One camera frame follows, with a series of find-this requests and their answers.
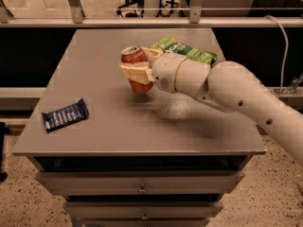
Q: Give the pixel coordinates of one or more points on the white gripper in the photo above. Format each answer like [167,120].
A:
[165,70]

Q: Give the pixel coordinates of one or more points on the red coke can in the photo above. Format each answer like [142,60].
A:
[134,66]

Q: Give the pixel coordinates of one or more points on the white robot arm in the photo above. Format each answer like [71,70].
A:
[228,87]

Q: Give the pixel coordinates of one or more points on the green chip bag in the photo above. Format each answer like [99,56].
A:
[169,44]

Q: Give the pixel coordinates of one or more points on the black office chair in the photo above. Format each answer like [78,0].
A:
[148,8]

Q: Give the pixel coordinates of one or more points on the metal window railing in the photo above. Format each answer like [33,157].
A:
[192,13]

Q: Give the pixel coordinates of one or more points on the grey drawer cabinet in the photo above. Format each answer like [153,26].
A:
[127,132]

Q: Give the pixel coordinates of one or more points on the blue snack bar wrapper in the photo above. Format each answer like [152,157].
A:
[65,116]

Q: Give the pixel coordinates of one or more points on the top grey drawer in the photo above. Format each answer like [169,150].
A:
[139,183]

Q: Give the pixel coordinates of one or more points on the grey drawer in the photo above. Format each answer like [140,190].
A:
[139,183]
[143,210]

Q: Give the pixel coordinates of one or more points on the lower grey drawer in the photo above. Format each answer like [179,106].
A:
[143,210]

